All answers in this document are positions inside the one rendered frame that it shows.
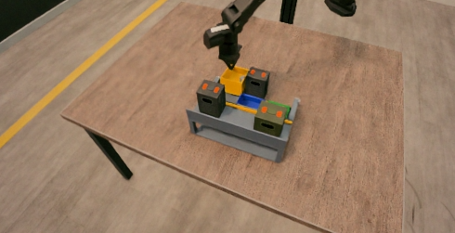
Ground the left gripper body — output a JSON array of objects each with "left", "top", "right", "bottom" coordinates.
[{"left": 218, "top": 41, "right": 242, "bottom": 65}]

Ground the yellow bin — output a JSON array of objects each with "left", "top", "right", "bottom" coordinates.
[{"left": 220, "top": 66, "right": 248, "bottom": 96}]

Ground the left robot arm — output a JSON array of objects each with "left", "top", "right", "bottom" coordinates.
[{"left": 203, "top": 0, "right": 356, "bottom": 56}]

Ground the grey shelf rack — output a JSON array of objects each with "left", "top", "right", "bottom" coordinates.
[{"left": 186, "top": 92, "right": 292, "bottom": 163}]

